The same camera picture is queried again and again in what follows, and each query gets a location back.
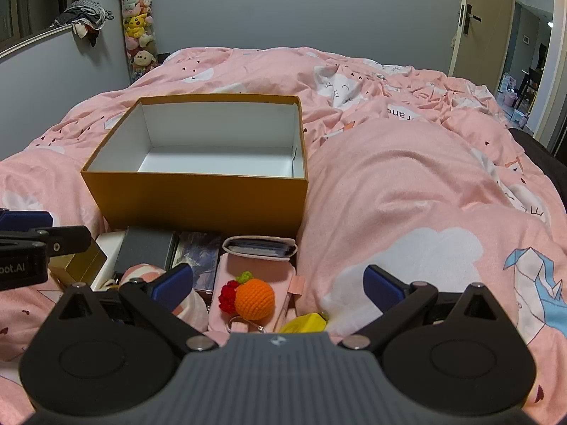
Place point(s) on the pile of plush toys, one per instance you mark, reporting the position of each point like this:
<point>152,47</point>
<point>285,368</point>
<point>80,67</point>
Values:
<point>137,22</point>

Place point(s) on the pink printed blanket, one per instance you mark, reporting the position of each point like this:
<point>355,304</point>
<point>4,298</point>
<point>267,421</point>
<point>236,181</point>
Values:
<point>398,177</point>

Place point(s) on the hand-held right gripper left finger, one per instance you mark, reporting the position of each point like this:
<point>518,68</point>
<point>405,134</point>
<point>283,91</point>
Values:
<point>175,283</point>

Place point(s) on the pink white striped plush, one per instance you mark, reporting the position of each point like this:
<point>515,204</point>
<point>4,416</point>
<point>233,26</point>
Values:
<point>139,271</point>

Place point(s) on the orange cardboard box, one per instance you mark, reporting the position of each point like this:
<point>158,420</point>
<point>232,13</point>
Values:
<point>199,203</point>

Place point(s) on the gold box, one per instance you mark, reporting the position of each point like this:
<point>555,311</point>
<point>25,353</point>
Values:
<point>82,265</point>

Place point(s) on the cream door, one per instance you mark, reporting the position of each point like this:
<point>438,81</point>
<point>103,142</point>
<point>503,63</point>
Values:
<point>483,48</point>

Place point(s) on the white box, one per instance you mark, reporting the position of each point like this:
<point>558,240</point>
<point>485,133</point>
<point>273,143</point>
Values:
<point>110,245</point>

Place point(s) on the pink card holder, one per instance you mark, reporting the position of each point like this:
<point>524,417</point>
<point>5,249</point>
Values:
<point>257,248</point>

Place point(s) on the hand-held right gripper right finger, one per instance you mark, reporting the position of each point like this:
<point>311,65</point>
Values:
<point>383,285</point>

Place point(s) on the pile of clothes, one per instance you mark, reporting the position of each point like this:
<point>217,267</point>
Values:
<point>84,13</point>

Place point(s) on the black chair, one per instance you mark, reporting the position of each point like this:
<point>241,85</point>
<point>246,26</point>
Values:
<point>529,84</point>

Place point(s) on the yellow soft pouch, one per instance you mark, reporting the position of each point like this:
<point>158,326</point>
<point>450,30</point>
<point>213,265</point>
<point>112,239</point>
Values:
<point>303,323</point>

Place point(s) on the dark cloth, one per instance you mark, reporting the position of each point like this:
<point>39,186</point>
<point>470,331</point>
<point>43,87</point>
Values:
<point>545,159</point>

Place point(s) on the dark grey box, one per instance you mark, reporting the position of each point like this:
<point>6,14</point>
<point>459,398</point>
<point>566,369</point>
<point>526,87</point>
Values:
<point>146,248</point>

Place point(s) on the pink pouch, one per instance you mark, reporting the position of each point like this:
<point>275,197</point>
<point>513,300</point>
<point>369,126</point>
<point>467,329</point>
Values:
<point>265,274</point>

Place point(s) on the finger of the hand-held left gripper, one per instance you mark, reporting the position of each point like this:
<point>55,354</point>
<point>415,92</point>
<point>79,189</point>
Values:
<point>66,239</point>
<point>26,220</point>

